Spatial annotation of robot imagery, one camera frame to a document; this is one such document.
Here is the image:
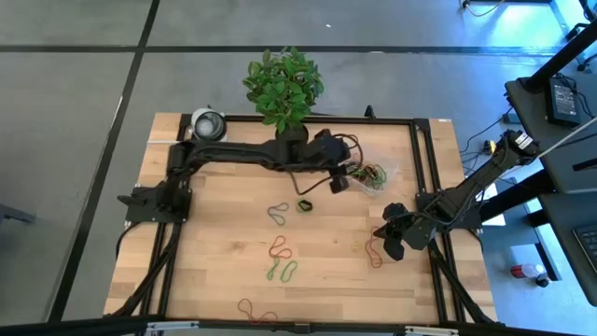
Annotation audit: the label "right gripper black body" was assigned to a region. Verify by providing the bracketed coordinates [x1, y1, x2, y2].
[382, 203, 437, 262]

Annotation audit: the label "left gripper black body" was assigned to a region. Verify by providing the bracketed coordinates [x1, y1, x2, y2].
[305, 129, 352, 195]

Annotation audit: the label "red rubber band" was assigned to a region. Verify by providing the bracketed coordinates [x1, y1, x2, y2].
[364, 226, 384, 270]
[356, 162, 380, 184]
[268, 234, 294, 260]
[236, 298, 280, 327]

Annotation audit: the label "blue rubber band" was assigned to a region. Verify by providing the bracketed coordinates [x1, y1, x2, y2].
[266, 201, 291, 228]

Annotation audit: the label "clear plastic bin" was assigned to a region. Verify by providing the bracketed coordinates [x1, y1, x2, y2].
[344, 156, 400, 197]

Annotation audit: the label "potted green plant black pot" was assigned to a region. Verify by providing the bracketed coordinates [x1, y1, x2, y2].
[241, 45, 326, 144]

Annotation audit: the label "white paper sheet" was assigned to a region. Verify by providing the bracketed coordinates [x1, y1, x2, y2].
[479, 182, 508, 229]

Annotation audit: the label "bottle with red label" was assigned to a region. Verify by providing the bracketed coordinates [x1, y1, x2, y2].
[509, 262, 552, 288]

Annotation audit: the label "black desk with keyboard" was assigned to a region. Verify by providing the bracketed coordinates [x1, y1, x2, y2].
[537, 190, 597, 308]

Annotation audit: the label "black desk with adapter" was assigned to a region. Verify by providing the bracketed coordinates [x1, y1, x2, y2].
[504, 76, 597, 195]

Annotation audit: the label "black keyboard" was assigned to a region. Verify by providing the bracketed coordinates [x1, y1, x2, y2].
[572, 223, 597, 275]

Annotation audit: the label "black power adapter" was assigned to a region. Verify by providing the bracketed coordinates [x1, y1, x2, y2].
[545, 76, 583, 129]

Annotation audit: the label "black slanted pole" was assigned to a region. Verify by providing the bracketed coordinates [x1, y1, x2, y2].
[521, 19, 597, 93]

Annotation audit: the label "black crossbar silver brackets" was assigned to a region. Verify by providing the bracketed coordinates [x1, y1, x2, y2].
[0, 315, 597, 336]

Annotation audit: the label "dark chair leg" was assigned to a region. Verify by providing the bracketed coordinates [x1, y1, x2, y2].
[0, 203, 37, 226]

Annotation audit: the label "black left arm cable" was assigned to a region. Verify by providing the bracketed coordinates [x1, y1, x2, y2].
[289, 133, 370, 197]

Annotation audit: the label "black aluminium table frame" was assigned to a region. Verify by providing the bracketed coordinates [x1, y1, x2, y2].
[104, 105, 499, 328]

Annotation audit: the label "black floor cables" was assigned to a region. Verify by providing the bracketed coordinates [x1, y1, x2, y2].
[458, 105, 515, 169]

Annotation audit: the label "white desk cable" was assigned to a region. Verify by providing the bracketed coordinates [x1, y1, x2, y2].
[535, 115, 597, 161]

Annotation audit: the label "yellow floor cable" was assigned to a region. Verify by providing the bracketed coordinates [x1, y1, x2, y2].
[460, 0, 506, 19]

